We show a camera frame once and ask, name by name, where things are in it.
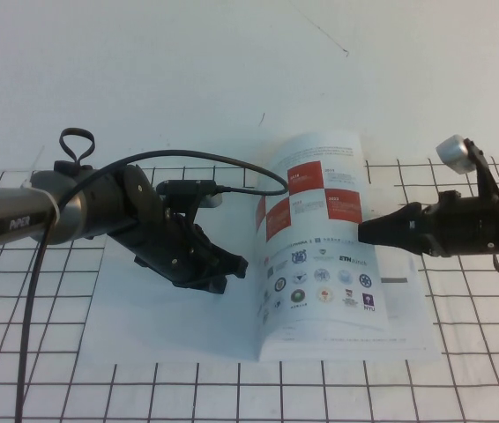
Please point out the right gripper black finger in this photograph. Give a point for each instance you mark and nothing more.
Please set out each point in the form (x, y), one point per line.
(401, 241)
(399, 220)

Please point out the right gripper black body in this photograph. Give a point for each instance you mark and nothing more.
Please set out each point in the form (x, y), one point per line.
(461, 227)

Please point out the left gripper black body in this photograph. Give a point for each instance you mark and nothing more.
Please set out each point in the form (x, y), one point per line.
(166, 251)

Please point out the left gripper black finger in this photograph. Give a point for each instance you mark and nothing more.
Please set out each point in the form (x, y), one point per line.
(229, 261)
(214, 285)

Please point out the white brochure book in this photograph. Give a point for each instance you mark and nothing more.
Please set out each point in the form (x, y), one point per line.
(320, 273)

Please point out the left silver Piper robot arm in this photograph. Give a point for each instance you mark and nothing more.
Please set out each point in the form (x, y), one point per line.
(20, 220)

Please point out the white black-grid tablecloth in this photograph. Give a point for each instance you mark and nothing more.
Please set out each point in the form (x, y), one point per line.
(474, 352)

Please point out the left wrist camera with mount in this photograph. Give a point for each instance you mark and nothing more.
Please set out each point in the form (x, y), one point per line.
(183, 187)

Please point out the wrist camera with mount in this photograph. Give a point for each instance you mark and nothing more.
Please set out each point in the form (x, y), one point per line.
(183, 187)
(452, 152)

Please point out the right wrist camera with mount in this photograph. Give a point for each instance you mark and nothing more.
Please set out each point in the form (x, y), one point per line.
(452, 152)

